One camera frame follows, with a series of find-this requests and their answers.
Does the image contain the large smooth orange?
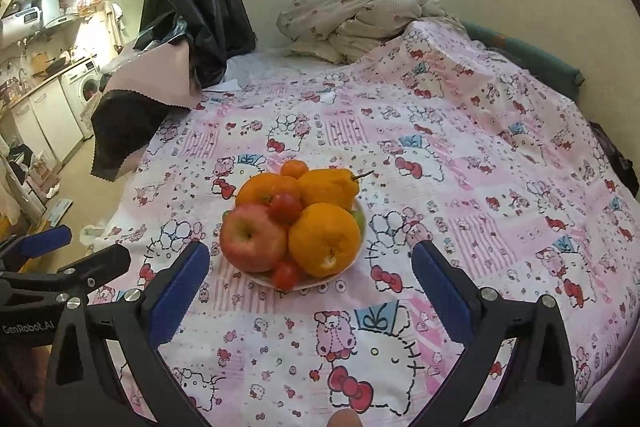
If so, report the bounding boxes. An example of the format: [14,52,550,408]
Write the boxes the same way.
[235,173,302,210]

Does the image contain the crumpled beige blanket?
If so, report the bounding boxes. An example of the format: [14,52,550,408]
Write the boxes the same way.
[276,0,466,64]

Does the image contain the white water heater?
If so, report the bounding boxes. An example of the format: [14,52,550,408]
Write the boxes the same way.
[40,0,62,28]

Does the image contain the pink cloth with black lining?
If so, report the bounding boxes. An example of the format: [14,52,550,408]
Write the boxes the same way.
[90,39,203,182]

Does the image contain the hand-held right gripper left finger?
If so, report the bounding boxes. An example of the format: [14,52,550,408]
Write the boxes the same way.
[42,239,211,427]

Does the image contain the small red tomato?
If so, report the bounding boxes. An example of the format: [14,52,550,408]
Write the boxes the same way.
[272,260,301,292]

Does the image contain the teal mattress edge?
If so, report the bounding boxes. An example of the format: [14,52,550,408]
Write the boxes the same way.
[460,21,586,100]

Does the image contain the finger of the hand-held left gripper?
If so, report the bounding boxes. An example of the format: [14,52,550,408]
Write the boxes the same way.
[0,243,132,308]
[0,224,72,273]

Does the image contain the dark bag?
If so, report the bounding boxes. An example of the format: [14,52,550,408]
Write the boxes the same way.
[587,122,640,198]

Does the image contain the white washing machine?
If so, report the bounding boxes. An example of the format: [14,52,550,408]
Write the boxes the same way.
[60,57,103,140]

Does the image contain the pink strawberry-print plate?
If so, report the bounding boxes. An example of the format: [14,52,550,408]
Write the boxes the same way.
[227,202,368,292]

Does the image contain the pink cartoon-print bedsheet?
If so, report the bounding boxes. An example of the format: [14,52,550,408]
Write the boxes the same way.
[107,19,640,427]

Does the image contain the white kitchen cabinet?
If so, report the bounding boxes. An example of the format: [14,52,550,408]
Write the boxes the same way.
[7,82,83,168]

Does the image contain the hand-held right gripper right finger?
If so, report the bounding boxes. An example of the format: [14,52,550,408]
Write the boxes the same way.
[407,239,577,427]

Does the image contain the white plastic bag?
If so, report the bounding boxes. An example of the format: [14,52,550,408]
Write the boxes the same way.
[80,224,108,248]

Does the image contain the large orange with pale mark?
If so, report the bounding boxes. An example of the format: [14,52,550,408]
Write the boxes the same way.
[288,203,362,279]

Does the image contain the red apple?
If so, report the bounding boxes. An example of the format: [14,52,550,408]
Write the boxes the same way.
[220,203,290,274]

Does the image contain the small orange tangerine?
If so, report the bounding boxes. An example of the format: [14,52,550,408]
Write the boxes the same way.
[280,160,309,180]

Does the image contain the pear-shaped orange with stem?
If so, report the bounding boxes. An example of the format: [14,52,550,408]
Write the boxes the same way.
[298,168,375,212]

